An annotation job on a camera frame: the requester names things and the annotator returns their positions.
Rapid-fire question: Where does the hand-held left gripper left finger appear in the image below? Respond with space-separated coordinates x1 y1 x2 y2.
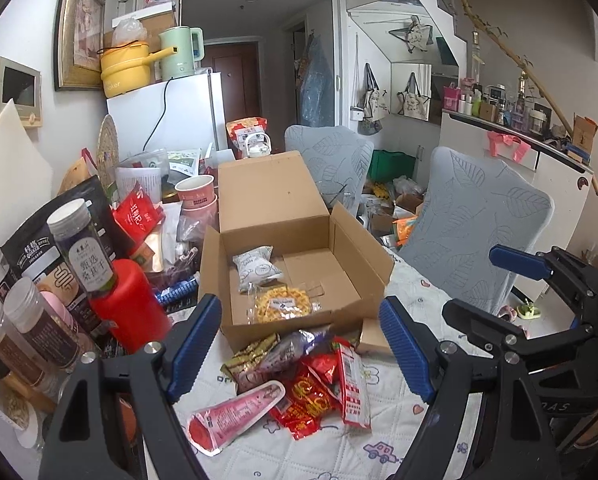
39 294 223 480

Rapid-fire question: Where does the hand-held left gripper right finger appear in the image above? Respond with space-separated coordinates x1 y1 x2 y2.
379 296 562 480

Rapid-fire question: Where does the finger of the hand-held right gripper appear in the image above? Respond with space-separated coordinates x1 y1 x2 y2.
489 244 580 286
442 299 587 361

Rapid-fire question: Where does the small brown cardboard carton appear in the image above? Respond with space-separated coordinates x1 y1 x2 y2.
355 317 395 356

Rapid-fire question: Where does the gold brown snack packet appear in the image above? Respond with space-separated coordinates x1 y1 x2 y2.
220 334 280 386

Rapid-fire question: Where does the red white long snack packet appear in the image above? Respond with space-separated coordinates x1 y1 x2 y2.
333 337 372 431

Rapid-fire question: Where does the pink triangular snack packet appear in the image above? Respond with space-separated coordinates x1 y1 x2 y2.
186 380 287 457

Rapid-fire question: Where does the purple silver snack packet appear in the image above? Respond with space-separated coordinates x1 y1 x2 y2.
259 330 335 376

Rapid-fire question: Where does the brown cardboard box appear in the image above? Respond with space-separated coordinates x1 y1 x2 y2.
197 150 396 356

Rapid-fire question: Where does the clear packet of yellow snacks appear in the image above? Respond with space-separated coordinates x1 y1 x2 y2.
249 284 325 328

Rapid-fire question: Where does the grey leaf cover chair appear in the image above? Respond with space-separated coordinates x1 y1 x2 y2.
398 146 556 313
284 124 376 211

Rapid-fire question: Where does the blue ribbed comb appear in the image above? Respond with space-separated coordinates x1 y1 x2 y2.
154 279 201 303

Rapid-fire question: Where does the red plastic canister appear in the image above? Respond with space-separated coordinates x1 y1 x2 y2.
88 258 174 356

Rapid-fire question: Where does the white cabinet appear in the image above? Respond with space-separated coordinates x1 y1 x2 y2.
438 110 597 281

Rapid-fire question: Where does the gold foil pouch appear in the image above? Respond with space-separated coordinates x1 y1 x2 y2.
132 232 177 273

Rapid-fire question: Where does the pink ribbon bow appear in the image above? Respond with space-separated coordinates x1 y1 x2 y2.
486 130 532 163

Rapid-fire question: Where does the floor pile of packets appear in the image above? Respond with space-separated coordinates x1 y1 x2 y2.
359 175 427 251

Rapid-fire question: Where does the pink bottle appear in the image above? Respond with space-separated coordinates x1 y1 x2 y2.
39 290 100 356

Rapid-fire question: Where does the open brown carton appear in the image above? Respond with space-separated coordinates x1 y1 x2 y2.
571 115 598 153

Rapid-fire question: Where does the red foil pouch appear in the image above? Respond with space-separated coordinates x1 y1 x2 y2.
112 182 166 243

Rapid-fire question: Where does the white quilted tablecloth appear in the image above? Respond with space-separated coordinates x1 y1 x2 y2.
169 245 484 480

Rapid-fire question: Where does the dark label jar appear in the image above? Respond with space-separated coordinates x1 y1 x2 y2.
46 199 117 295

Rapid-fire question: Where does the row of cosmetic bottles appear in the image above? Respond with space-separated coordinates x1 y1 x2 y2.
443 30 552 136

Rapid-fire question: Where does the green bag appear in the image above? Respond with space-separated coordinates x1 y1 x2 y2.
366 149 419 193

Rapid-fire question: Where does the group of clear food jars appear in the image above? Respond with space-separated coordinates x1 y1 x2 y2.
0 247 100 453

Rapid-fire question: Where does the white printed paper tub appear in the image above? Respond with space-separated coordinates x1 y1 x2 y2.
115 165 162 206

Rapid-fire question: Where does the green white pouch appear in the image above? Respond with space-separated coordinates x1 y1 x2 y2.
166 149 202 176

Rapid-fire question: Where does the black pouch with white label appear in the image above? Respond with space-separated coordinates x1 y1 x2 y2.
0 220 87 306

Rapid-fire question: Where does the white water jug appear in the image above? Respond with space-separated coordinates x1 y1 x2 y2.
241 132 274 158

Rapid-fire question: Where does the brown paper bag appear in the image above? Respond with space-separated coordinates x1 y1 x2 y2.
59 147 100 196

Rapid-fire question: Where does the cream tote bag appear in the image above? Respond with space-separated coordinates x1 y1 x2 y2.
356 62 392 136

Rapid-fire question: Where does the bamboo branch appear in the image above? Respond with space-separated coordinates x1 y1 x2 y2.
444 0 598 196

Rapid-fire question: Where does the round woven mat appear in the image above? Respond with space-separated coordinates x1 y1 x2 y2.
96 114 121 186

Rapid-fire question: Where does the orange snack bag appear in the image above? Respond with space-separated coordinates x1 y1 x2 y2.
225 116 270 153

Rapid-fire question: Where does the white fridge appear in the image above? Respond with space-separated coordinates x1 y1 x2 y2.
106 71 226 158

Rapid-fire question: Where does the white foam board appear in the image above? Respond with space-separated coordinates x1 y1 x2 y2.
0 99 55 256

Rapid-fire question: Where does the blue plastic hanging cover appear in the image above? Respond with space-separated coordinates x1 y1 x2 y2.
296 35 337 128

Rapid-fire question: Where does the brown door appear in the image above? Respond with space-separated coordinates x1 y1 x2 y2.
201 42 261 123

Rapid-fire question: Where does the yellow cooking pot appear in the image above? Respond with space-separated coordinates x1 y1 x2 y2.
99 41 180 99

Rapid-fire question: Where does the light green electric kettle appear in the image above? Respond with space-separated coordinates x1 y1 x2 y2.
158 26 205 81

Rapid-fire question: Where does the clear plastic bag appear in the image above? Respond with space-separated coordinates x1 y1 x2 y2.
112 16 148 47

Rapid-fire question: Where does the large cardboard box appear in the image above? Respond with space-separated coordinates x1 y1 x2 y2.
103 7 180 83

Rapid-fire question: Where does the gold framed picture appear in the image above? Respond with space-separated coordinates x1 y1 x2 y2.
53 0 107 92

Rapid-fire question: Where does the white printed box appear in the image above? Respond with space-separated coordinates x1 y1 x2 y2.
113 0 183 28

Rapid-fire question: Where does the black power cable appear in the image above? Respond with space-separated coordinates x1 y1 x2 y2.
142 77 172 153

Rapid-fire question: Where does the cream wall intercom panel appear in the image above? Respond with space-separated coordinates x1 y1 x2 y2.
0 56 43 131

